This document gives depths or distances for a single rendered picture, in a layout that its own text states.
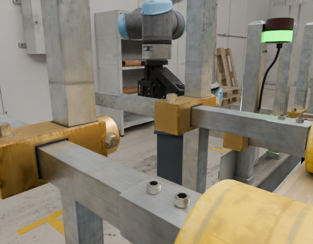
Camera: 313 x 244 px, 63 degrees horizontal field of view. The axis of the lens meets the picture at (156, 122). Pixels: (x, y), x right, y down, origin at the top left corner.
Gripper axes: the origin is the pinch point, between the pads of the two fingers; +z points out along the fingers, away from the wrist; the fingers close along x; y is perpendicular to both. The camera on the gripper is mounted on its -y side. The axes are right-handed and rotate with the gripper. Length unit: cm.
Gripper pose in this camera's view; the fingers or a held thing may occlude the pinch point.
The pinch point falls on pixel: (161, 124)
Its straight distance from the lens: 83.3
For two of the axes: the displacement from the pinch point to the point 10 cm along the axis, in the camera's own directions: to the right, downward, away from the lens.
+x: -6.7, 1.9, -7.2
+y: -7.4, -1.8, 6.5
